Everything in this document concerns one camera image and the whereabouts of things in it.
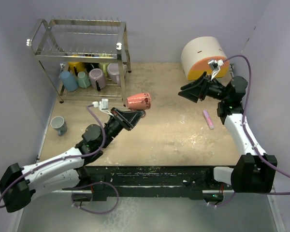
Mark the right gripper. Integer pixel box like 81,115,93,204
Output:
179,72,229,103

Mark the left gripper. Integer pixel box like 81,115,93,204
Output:
100,107,144,148

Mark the salmon pink mug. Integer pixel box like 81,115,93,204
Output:
126,92,152,110

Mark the lilac mug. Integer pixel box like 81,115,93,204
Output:
107,63,121,86

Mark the purple mug black handle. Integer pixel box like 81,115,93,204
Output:
88,68,106,91

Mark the lime green mug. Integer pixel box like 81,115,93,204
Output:
99,53,109,77

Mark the teal cup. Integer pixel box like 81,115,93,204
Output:
77,72,91,88

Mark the black mug white interior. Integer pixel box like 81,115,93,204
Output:
84,62,100,73

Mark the blue cup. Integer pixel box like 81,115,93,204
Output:
60,71,78,92

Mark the yellow mug black handle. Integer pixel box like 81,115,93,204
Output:
68,61,86,76

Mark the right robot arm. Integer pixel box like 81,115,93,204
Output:
178,72,277,194

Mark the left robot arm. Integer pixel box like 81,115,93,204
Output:
0,107,145,213

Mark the metal dish rack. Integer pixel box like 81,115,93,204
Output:
26,18,131,103

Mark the round drawer box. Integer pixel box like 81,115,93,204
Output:
181,36,230,81

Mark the pink tube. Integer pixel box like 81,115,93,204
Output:
203,110,215,130

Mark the small grey cup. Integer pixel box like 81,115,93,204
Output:
50,116,68,136

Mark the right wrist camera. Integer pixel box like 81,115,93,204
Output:
208,59,224,80

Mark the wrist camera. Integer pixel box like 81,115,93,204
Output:
208,59,224,80
92,99,113,116

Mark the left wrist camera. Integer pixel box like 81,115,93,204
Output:
92,99,113,116

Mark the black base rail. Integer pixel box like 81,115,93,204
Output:
72,166,232,202

